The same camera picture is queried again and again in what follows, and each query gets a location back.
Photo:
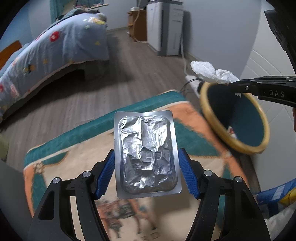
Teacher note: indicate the silver foil blister pack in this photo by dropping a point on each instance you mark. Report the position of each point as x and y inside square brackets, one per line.
[146, 155]

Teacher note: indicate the wooden desk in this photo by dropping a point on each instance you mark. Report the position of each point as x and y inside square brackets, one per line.
[137, 25]

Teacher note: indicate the wooden bed frame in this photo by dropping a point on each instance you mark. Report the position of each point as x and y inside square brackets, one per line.
[8, 51]

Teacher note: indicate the teal curtain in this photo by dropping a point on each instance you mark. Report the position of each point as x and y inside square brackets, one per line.
[57, 6]

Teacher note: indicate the red white snack bag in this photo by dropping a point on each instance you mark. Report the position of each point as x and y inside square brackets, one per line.
[231, 132]

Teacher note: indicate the teal orange patterned rug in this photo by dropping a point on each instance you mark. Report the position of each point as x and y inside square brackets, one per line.
[159, 218]

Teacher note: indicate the blue cartoon print duvet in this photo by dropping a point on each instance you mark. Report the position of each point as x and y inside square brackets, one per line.
[77, 38]

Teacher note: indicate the white air purifier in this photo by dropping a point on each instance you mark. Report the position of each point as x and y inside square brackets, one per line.
[164, 26]

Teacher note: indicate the blue yellow package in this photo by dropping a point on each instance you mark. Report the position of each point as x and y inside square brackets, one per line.
[274, 194]

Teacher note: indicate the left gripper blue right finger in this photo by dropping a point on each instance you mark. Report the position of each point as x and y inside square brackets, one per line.
[189, 174]

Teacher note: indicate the white power strip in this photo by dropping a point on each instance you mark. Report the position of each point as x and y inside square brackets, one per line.
[195, 83]

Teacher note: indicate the yellow rimmed teal trash bin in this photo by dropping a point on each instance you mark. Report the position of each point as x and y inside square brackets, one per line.
[223, 108]

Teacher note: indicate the white tissue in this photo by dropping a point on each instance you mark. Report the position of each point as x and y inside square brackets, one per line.
[207, 73]

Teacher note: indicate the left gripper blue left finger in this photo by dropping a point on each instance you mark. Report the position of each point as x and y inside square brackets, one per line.
[102, 173]

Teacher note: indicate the green cloth on nightstand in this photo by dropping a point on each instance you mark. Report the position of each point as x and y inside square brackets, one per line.
[4, 147]

